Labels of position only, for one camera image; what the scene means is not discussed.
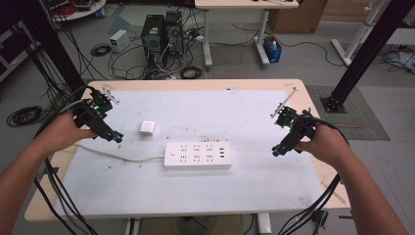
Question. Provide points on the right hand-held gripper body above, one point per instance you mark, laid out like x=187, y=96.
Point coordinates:
x=298, y=129

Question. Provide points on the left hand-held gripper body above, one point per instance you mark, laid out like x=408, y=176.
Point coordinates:
x=93, y=116

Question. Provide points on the white charger plug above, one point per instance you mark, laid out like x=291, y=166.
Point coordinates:
x=147, y=128

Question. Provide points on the white power strip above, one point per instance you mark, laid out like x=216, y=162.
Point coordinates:
x=197, y=155

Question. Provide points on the person's right hand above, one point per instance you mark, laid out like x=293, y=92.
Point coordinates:
x=326, y=145

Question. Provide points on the person's left hand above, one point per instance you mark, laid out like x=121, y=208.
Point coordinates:
x=62, y=132

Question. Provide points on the grey floor mat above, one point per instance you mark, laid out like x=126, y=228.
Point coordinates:
x=365, y=120

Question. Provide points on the white table leg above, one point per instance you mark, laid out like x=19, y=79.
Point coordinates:
x=132, y=227
x=264, y=224

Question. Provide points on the white power supply box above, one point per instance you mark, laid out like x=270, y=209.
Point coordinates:
x=119, y=39

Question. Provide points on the blue storage bin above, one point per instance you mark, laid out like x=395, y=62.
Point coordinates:
x=272, y=52

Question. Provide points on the white table mat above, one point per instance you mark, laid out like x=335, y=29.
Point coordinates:
x=195, y=192

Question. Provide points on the black computer tower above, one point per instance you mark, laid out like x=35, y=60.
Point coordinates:
x=152, y=40
x=174, y=34

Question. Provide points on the round white table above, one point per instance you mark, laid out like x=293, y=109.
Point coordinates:
x=81, y=11

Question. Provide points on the white metal stand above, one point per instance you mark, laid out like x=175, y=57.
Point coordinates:
x=359, y=36

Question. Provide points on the brown cardboard box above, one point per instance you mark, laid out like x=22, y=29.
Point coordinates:
x=298, y=16

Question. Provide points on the white-legged wooden desk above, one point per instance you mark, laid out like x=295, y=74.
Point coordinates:
x=244, y=3

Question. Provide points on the black metal frame post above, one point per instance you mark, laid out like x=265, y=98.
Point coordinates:
x=368, y=49
x=49, y=42

